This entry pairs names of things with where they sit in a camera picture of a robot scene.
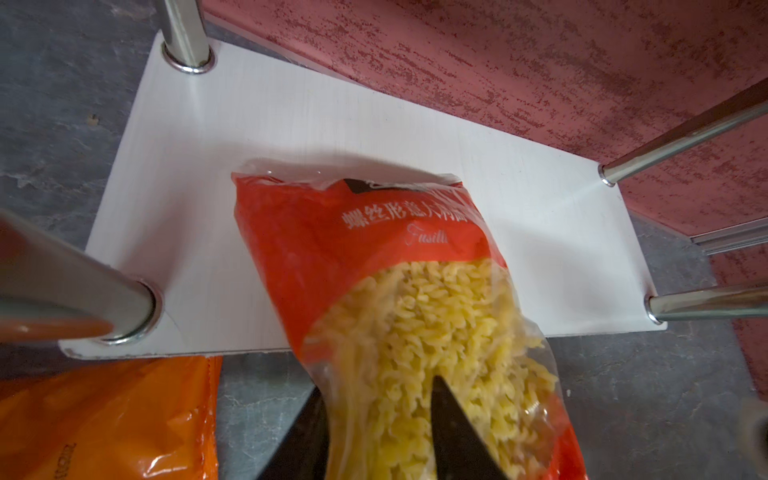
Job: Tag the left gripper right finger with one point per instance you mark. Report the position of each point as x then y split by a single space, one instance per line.
458 449

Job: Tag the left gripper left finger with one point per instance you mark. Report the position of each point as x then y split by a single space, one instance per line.
303 452

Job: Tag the red macaroni bag large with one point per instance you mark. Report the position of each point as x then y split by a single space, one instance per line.
379 286

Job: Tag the white two-tier shelf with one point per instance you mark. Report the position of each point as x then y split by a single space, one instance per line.
166 273

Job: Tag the orange pastatime macaroni bag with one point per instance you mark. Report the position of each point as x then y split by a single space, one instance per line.
138 419

